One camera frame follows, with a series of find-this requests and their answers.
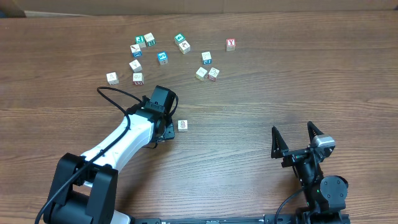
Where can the wooden block yellow side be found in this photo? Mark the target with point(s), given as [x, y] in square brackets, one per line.
[201, 73]

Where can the cardboard panel at back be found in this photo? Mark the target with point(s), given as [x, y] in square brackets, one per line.
[20, 8]

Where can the plain wooden block far left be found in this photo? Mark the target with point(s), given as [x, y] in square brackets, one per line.
[112, 78]

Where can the wooden block red edge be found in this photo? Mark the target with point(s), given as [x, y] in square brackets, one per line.
[213, 74]

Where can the plain wooden tilted block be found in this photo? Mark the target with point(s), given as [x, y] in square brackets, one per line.
[135, 66]

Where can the wooden block blue bottom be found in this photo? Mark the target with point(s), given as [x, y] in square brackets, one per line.
[206, 58]

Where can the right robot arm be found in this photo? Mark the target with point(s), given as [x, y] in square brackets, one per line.
[325, 196]

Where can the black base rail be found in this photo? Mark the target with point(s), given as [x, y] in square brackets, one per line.
[265, 219]

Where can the red letter Y block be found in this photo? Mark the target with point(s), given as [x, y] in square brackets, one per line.
[230, 45]

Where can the pineapple picture wooden block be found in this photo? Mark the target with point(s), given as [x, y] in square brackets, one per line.
[182, 125]

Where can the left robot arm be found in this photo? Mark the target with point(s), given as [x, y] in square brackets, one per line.
[84, 187]

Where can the plain wooden picture block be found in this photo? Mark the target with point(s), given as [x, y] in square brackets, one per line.
[184, 47]

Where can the wooden block red side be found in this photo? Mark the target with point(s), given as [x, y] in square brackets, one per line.
[138, 78]

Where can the wooden block blue side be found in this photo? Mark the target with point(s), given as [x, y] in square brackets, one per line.
[136, 50]

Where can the wooden block green side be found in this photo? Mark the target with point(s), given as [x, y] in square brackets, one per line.
[149, 39]

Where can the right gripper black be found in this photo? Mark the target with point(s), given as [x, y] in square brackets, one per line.
[281, 150]

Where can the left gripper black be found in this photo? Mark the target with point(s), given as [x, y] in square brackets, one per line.
[169, 129]

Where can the blue number five block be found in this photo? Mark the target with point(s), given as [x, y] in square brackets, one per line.
[162, 58]

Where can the green letter block left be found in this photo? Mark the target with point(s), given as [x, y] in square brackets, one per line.
[140, 41]

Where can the green number four block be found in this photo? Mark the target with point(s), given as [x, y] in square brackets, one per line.
[179, 38]

